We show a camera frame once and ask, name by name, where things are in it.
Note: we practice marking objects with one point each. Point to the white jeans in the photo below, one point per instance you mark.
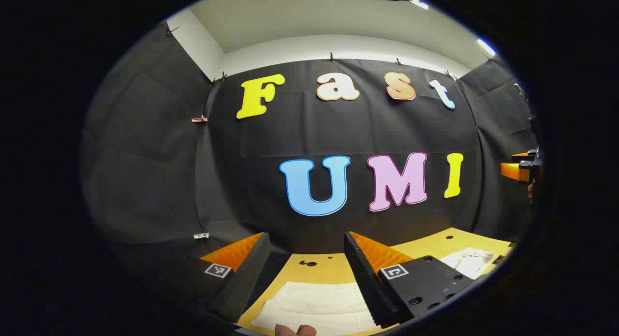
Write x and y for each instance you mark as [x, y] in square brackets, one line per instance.
[314, 302]

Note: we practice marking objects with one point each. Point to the black backdrop cloth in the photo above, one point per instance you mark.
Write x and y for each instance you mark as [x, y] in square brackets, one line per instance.
[290, 133]

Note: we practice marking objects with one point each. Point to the ceiling light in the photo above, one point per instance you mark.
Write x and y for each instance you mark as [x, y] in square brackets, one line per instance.
[419, 3]
[486, 47]

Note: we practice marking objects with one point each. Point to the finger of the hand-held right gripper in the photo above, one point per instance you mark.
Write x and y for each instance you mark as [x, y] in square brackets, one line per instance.
[513, 172]
[521, 155]

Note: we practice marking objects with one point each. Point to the row of small dark clips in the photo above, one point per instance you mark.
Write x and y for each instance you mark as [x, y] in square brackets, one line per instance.
[331, 58]

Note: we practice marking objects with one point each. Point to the silver backdrop clip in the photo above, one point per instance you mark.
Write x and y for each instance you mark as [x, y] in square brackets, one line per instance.
[201, 235]

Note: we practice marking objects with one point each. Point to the pink backdrop clip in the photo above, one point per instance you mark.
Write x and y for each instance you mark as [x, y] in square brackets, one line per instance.
[199, 119]

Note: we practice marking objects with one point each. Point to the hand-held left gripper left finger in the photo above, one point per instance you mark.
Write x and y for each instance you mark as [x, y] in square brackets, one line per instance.
[244, 283]

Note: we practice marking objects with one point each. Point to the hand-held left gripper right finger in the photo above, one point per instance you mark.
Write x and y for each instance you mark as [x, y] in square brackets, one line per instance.
[362, 283]

